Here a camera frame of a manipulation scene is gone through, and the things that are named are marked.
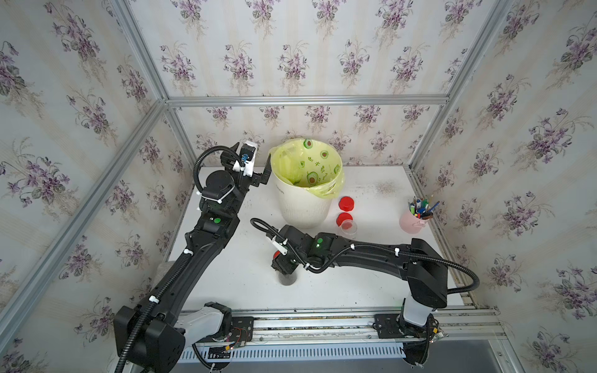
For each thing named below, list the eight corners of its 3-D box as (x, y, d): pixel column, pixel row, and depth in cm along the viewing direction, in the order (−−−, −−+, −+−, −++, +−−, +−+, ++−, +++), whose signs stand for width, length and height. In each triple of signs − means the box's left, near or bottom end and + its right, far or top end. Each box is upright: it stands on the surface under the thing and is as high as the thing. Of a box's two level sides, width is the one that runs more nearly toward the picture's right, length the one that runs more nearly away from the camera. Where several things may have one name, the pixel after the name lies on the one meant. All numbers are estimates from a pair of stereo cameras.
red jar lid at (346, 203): (339, 210, 105) (340, 208, 104) (337, 198, 110) (338, 196, 108) (354, 211, 105) (355, 208, 104) (352, 198, 110) (353, 196, 108)
